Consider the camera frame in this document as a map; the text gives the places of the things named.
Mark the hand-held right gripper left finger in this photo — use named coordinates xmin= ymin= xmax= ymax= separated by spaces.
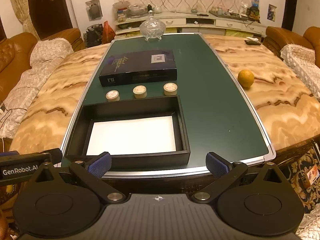
xmin=30 ymin=152 xmax=127 ymax=204

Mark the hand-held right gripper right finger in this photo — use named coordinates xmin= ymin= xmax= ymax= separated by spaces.
xmin=191 ymin=152 xmax=290 ymax=204

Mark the black box white lining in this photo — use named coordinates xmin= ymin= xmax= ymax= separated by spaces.
xmin=64 ymin=95 xmax=191 ymax=169

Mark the small round cream jar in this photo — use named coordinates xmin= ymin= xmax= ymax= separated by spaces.
xmin=106 ymin=90 xmax=120 ymax=102
xmin=163 ymin=83 xmax=178 ymax=96
xmin=133 ymin=85 xmax=147 ymax=99

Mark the dark blue book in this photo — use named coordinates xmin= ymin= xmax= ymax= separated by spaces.
xmin=99 ymin=49 xmax=178 ymax=87

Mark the marble desktop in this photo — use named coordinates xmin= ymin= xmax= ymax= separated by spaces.
xmin=9 ymin=34 xmax=320 ymax=180

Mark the ornate patterned cloth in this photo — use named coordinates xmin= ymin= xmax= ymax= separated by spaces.
xmin=285 ymin=146 xmax=320 ymax=214

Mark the orange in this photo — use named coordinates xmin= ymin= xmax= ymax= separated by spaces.
xmin=237 ymin=69 xmax=255 ymax=88

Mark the white lace sofa cover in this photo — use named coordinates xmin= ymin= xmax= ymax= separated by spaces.
xmin=0 ymin=39 xmax=74 ymax=139

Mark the brown leather sofa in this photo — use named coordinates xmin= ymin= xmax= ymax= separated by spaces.
xmin=0 ymin=28 xmax=83 ymax=100

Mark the black plastic bag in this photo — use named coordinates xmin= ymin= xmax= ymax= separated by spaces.
xmin=84 ymin=24 xmax=104 ymax=48

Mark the red plastic bag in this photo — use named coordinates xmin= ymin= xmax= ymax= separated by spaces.
xmin=102 ymin=21 xmax=115 ymax=40

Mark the white lace armchair cover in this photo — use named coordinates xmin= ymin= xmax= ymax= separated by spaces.
xmin=280 ymin=44 xmax=320 ymax=93

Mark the brown leather armchair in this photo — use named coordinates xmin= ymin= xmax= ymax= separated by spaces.
xmin=265 ymin=26 xmax=320 ymax=55

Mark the white tv cabinet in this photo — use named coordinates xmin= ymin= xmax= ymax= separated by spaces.
xmin=114 ymin=12 xmax=268 ymax=37

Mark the crystal glass candy dish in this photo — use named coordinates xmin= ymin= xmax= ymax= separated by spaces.
xmin=139 ymin=10 xmax=165 ymax=41

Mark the tea tray with teaware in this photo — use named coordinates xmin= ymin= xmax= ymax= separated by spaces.
xmin=209 ymin=5 xmax=248 ymax=21

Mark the large glass jar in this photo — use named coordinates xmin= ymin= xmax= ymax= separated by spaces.
xmin=112 ymin=2 xmax=130 ymax=23

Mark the golden curtain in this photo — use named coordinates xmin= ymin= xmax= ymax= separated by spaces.
xmin=7 ymin=0 xmax=40 ymax=40

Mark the glass bowl with lid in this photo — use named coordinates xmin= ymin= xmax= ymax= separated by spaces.
xmin=129 ymin=4 xmax=148 ymax=16

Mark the green mat with silver frame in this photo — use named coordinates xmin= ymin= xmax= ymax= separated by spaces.
xmin=60 ymin=32 xmax=277 ymax=180

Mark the grey wall poster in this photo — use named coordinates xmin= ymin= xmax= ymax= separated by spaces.
xmin=85 ymin=0 xmax=103 ymax=22

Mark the blue wall poster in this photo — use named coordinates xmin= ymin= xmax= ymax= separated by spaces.
xmin=268 ymin=4 xmax=277 ymax=22

